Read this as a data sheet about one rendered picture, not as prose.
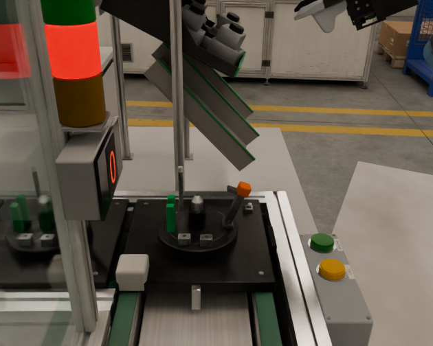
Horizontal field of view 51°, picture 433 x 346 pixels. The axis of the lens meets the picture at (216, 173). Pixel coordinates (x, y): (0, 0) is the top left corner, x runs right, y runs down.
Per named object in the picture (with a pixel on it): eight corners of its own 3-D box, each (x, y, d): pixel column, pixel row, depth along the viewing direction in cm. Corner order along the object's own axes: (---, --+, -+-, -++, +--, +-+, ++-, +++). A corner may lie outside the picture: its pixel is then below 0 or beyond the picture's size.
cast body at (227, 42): (238, 63, 95) (254, 32, 92) (232, 66, 91) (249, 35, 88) (204, 42, 96) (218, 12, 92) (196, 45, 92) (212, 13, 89)
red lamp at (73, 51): (106, 65, 48) (101, 17, 46) (95, 79, 44) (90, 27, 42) (58, 65, 48) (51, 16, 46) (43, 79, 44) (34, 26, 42)
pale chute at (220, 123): (245, 145, 108) (260, 134, 106) (239, 171, 96) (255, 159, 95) (160, 57, 101) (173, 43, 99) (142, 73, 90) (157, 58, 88)
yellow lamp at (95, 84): (110, 110, 51) (106, 66, 48) (101, 128, 46) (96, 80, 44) (64, 110, 51) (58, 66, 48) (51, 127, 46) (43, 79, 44)
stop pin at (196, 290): (201, 304, 71) (201, 284, 69) (201, 309, 70) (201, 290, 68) (192, 304, 71) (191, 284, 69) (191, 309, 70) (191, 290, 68)
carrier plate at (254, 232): (258, 207, 91) (259, 198, 90) (274, 292, 70) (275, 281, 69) (137, 206, 91) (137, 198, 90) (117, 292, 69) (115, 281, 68)
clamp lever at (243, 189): (232, 219, 79) (251, 183, 76) (233, 226, 77) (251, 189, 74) (213, 213, 78) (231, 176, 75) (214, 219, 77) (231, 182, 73)
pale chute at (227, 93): (241, 121, 121) (253, 111, 119) (235, 142, 110) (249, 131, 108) (165, 42, 114) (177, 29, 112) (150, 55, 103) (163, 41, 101)
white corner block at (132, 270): (150, 272, 74) (148, 252, 72) (147, 292, 70) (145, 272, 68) (121, 272, 73) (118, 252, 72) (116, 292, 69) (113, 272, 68)
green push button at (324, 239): (330, 241, 81) (331, 232, 80) (335, 255, 78) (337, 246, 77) (307, 241, 81) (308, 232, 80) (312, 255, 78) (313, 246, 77)
